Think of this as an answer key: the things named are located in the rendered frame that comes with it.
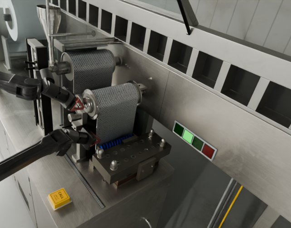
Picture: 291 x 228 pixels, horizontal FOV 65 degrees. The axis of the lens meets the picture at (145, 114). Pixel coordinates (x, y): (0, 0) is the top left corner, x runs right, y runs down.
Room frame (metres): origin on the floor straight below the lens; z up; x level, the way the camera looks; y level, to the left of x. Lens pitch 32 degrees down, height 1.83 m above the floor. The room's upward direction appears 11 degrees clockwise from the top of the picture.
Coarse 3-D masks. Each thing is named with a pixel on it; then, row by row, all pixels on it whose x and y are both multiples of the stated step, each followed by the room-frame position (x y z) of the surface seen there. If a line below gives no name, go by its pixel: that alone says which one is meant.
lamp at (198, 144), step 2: (194, 138) 0.86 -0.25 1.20; (196, 138) 0.86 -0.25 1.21; (194, 140) 0.86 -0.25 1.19; (196, 140) 0.86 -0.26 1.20; (198, 140) 0.85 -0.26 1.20; (194, 142) 0.86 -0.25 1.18; (196, 142) 0.85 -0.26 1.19; (198, 142) 0.85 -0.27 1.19; (200, 142) 0.84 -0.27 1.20; (202, 142) 0.83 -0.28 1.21; (192, 144) 0.86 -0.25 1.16; (194, 144) 0.86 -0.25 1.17; (196, 144) 0.85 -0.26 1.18; (198, 144) 0.84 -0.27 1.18; (200, 144) 0.84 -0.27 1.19; (202, 144) 0.83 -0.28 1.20; (194, 146) 0.86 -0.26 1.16; (196, 146) 0.85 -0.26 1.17; (198, 146) 0.84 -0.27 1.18; (200, 146) 0.83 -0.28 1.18; (198, 148) 0.84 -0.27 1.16; (200, 148) 0.83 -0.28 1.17
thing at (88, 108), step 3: (84, 99) 0.90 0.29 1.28; (87, 99) 0.89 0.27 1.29; (90, 99) 0.90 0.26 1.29; (84, 102) 0.90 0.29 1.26; (87, 102) 0.88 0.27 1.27; (90, 102) 0.88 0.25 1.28; (84, 105) 0.90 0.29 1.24; (87, 105) 0.88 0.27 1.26; (90, 105) 0.87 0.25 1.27; (84, 108) 0.90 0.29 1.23; (87, 108) 0.88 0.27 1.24; (90, 108) 0.87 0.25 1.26; (87, 111) 0.88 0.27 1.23; (90, 111) 0.87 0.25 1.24
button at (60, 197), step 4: (52, 192) 0.64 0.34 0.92; (56, 192) 0.64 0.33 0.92; (60, 192) 0.65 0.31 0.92; (64, 192) 0.65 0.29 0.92; (48, 196) 0.63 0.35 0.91; (52, 196) 0.62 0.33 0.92; (56, 196) 0.62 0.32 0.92; (60, 196) 0.63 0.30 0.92; (64, 196) 0.63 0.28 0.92; (68, 196) 0.64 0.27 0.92; (52, 200) 0.60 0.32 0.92; (56, 200) 0.61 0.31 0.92; (60, 200) 0.61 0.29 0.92; (64, 200) 0.61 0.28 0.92; (68, 200) 0.62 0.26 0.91; (52, 204) 0.60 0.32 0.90; (56, 204) 0.59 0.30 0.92; (60, 204) 0.60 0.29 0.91
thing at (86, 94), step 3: (135, 87) 1.07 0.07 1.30; (87, 93) 0.91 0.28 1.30; (138, 93) 1.05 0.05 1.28; (84, 96) 0.93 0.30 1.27; (87, 96) 0.91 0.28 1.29; (90, 96) 0.90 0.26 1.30; (138, 96) 1.05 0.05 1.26; (93, 99) 0.88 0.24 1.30; (138, 99) 1.05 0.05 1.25; (93, 102) 0.88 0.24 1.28; (93, 105) 0.87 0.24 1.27; (93, 108) 0.87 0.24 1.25; (93, 111) 0.87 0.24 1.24; (90, 114) 0.89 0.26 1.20; (93, 114) 0.87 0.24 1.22
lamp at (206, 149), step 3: (204, 147) 0.82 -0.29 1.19; (207, 147) 0.81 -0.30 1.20; (204, 150) 0.82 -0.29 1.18; (207, 150) 0.81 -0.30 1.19; (210, 150) 0.80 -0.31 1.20; (213, 150) 0.79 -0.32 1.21; (204, 153) 0.82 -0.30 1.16; (207, 153) 0.81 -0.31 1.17; (210, 153) 0.80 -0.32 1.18; (207, 156) 0.80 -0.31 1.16; (210, 156) 0.79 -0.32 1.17
